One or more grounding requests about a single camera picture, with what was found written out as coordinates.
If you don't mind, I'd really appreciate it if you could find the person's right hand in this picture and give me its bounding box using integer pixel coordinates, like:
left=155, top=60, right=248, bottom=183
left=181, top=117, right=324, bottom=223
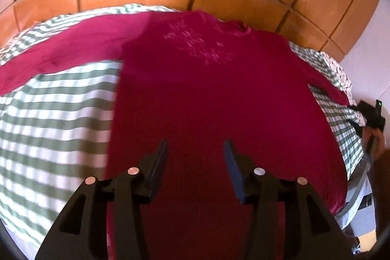
left=362, top=127, right=387, bottom=160

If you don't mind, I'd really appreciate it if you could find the floral patterned pillow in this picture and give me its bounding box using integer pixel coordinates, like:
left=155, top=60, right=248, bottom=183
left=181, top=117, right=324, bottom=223
left=311, top=51, right=366, bottom=127

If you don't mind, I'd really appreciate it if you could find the grey bed frame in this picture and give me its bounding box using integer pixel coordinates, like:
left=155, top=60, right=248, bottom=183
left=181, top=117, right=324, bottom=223
left=335, top=156, right=375, bottom=236

